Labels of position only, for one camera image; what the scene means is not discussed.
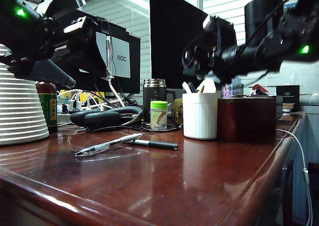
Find dark drink bottle green label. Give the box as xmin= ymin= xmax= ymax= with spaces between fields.
xmin=36 ymin=82 xmax=58 ymax=134

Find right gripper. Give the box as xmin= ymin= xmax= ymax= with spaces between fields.
xmin=181 ymin=16 xmax=237 ymax=85

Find black thermos mug steel rim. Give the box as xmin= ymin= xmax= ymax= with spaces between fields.
xmin=143 ymin=78 xmax=176 ymax=124

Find dark box with white logo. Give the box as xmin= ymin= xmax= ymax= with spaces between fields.
xmin=276 ymin=85 xmax=301 ymax=104

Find black plug adapter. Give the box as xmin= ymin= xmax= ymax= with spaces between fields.
xmin=66 ymin=103 xmax=81 ymax=115

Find red black desk ornament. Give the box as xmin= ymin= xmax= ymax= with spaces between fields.
xmin=250 ymin=84 xmax=270 ymax=96

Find black over-ear headphones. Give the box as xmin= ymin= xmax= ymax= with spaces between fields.
xmin=69 ymin=106 xmax=144 ymax=129

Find black pen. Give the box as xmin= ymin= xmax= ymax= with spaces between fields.
xmin=124 ymin=139 xmax=179 ymax=151

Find dark red wooden box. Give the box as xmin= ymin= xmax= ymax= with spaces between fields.
xmin=217 ymin=96 xmax=277 ymax=143

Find clear jar with green lid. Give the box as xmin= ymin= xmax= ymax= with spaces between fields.
xmin=150 ymin=100 xmax=168 ymax=132

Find stacked books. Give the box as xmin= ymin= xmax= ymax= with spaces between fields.
xmin=281 ymin=103 xmax=301 ymax=113

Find clear gel pen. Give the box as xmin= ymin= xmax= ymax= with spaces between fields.
xmin=74 ymin=133 xmax=144 ymax=158

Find clear plastic water bottle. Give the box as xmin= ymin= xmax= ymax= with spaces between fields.
xmin=221 ymin=76 xmax=244 ymax=99

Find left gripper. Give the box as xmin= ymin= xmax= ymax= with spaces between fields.
xmin=28 ymin=16 xmax=112 ymax=88

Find silver monitor stand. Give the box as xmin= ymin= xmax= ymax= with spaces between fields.
xmin=106 ymin=35 xmax=125 ymax=107

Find white multi-head charging cable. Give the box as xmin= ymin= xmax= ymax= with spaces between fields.
xmin=276 ymin=128 xmax=314 ymax=226

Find large black monitor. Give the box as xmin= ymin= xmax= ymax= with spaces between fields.
xmin=149 ymin=0 xmax=237 ymax=90

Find gold pack with black calligraphy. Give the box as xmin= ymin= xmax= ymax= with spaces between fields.
xmin=171 ymin=98 xmax=184 ymax=126

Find white wedge-shaped paper piece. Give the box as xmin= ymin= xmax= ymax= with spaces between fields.
xmin=196 ymin=78 xmax=216 ymax=94

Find black headphone cable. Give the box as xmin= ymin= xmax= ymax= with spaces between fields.
xmin=84 ymin=122 xmax=184 ymax=133

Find white ribbed conical jug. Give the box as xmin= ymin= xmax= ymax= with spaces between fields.
xmin=0 ymin=43 xmax=50 ymax=146

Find white ribbed pen holder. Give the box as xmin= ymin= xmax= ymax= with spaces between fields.
xmin=182 ymin=92 xmax=222 ymax=140

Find AOC monitor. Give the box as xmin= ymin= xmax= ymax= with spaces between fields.
xmin=57 ymin=17 xmax=142 ymax=95

